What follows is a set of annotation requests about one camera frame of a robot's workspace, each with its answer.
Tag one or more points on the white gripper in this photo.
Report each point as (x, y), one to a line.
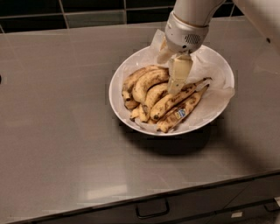
(183, 37)

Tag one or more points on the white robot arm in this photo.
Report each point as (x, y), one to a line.
(264, 15)

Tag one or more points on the white bowl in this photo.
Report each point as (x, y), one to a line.
(119, 87)

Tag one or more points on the long-stemmed spotted banana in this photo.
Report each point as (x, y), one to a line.
(171, 100)

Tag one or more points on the small bottom banana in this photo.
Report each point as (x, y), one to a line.
(141, 113)

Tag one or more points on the stickered spotted banana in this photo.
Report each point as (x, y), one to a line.
(180, 112)

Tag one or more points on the white paper liner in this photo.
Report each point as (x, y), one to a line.
(207, 67)

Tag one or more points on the dark cabinet drawer front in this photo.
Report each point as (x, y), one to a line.
(220, 203)

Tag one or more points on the black drawer handle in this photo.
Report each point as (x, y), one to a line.
(152, 208)

